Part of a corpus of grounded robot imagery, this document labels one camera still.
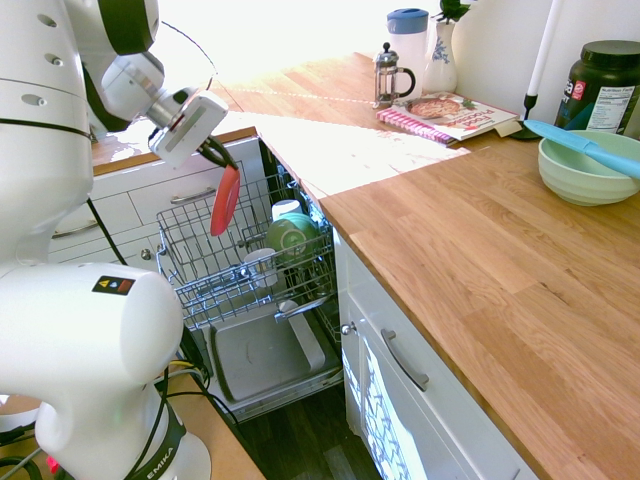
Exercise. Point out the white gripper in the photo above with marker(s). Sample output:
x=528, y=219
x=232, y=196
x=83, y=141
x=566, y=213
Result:
x=192, y=130

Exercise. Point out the coral pink plate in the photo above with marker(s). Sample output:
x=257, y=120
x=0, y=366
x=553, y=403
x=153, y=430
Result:
x=225, y=200

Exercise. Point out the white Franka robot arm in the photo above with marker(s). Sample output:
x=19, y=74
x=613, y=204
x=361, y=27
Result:
x=75, y=325

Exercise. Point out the grey dishwasher door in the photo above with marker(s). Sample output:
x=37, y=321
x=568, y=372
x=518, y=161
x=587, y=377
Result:
x=265, y=355

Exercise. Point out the white kitchen cabinet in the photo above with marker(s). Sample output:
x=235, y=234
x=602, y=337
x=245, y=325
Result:
x=450, y=430
x=145, y=195

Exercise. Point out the white ceramic cup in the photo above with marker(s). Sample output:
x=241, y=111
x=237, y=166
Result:
x=286, y=207

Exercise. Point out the green ceramic bowl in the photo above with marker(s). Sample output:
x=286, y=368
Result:
x=292, y=235

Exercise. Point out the white ceramic mug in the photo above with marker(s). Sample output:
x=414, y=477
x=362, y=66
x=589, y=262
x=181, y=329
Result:
x=262, y=267

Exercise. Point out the round silver cabinet knob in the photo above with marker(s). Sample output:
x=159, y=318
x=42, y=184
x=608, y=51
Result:
x=146, y=254
x=347, y=328

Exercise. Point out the glass French press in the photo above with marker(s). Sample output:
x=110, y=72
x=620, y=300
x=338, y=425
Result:
x=390, y=75

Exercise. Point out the black mounting clamp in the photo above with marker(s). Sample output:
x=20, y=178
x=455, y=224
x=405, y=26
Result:
x=192, y=350

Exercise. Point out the pink striped notebook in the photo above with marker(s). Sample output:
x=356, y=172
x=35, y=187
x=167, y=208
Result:
x=415, y=125

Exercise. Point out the white pitcher blue lid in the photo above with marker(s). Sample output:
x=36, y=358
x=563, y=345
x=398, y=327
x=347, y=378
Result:
x=407, y=40

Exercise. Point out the white vase blue flowers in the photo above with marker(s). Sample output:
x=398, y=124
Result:
x=441, y=65

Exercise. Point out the food processor cookbook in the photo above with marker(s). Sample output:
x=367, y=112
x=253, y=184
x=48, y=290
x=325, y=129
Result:
x=470, y=112

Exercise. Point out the green plant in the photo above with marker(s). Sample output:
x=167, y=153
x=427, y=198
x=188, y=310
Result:
x=452, y=10

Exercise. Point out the black candle holder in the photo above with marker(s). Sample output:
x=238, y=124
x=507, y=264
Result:
x=529, y=112

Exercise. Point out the white taper candle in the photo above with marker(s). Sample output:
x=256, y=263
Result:
x=545, y=45

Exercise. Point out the mint green mixing bowl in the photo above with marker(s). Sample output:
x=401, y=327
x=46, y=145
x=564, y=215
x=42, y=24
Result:
x=575, y=180

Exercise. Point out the blue spatula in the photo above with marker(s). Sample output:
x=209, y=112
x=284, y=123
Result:
x=590, y=147

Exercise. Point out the black protein powder tub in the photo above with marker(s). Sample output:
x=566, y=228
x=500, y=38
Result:
x=605, y=75

